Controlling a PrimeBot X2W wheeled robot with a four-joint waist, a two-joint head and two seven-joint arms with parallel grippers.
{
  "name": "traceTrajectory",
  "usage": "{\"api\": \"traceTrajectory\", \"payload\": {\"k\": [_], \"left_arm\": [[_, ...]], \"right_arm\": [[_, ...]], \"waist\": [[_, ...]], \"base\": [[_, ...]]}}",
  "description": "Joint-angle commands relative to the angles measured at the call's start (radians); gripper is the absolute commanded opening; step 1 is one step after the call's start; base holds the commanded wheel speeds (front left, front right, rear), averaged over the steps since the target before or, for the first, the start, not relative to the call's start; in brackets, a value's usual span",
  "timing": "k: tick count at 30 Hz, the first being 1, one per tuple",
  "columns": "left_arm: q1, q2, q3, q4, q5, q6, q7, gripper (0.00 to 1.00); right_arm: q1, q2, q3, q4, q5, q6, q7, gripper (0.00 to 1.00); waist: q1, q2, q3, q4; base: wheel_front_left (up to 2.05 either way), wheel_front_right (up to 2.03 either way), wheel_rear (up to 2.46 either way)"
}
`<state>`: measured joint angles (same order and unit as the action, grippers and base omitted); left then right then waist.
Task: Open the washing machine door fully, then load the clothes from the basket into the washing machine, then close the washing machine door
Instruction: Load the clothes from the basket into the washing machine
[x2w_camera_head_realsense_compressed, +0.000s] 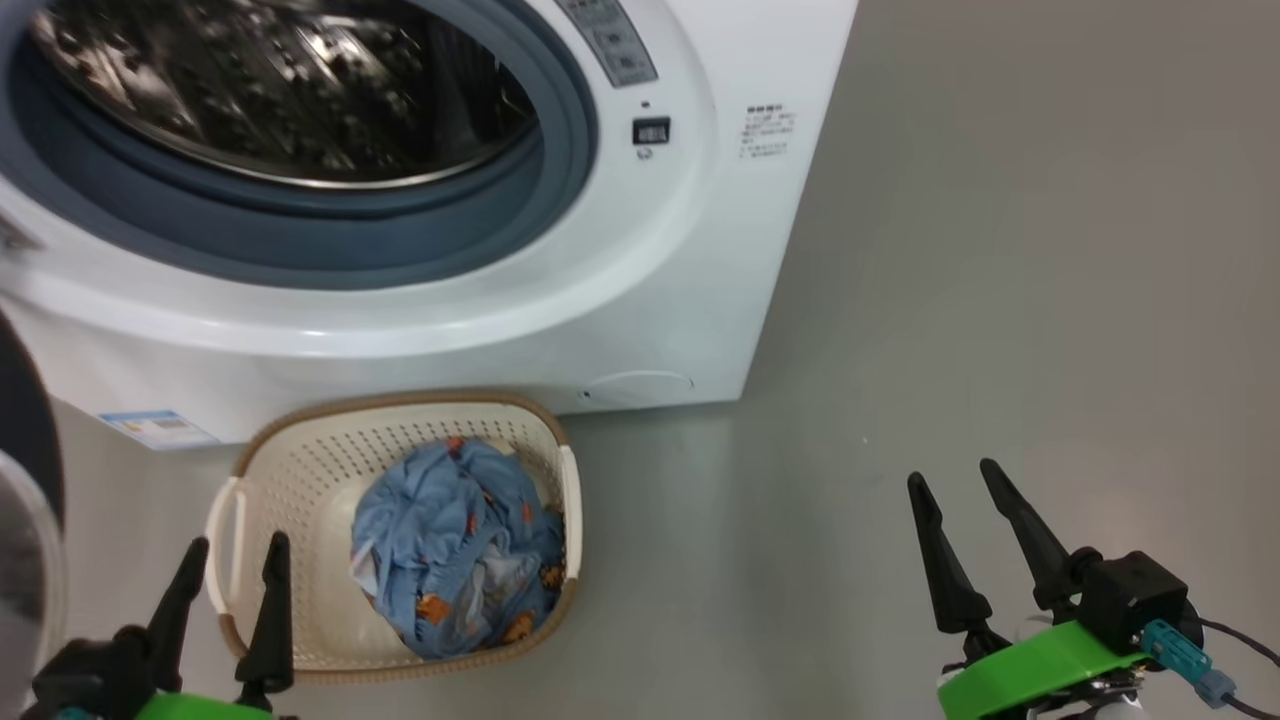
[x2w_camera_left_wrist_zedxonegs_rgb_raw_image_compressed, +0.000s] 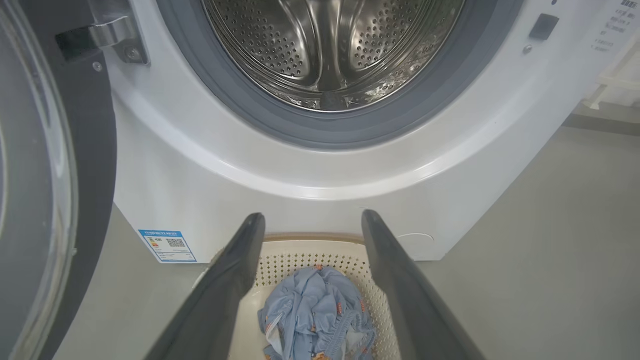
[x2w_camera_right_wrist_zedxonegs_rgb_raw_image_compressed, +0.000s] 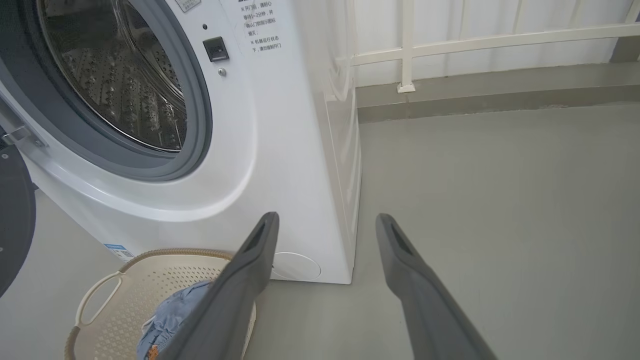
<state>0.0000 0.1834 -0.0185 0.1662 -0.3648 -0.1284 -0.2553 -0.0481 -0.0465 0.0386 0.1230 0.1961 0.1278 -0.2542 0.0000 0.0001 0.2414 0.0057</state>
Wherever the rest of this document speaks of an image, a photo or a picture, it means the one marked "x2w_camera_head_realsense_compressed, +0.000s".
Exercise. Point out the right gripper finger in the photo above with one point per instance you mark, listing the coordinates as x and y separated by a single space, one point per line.
1040 550
950 580

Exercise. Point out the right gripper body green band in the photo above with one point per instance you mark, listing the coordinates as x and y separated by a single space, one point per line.
1040 670

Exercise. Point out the black door latch socket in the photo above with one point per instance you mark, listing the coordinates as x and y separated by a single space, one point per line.
651 131

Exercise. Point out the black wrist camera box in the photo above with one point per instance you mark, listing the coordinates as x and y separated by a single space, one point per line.
1135 600
90 675

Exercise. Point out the white front-load washing machine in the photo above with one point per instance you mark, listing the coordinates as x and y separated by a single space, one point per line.
650 280

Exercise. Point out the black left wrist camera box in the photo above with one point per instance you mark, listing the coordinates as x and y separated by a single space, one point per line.
90 675

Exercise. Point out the blue bear-print clothes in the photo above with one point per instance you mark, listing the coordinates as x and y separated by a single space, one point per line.
450 550

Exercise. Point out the round white filter cover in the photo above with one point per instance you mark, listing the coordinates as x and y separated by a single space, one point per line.
640 388

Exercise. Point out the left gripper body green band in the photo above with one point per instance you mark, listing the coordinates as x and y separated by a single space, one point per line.
200 708

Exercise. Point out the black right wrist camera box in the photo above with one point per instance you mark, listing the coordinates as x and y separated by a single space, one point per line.
1135 600

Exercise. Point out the cream perforated laundry basket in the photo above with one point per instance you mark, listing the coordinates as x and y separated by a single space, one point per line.
300 480

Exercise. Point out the blue energy label sticker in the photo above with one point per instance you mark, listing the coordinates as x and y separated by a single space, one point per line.
160 430

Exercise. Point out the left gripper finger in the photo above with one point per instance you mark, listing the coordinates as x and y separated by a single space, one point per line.
270 640
178 620

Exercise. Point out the dark round glass washer door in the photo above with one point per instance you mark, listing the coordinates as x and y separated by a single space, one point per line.
25 430

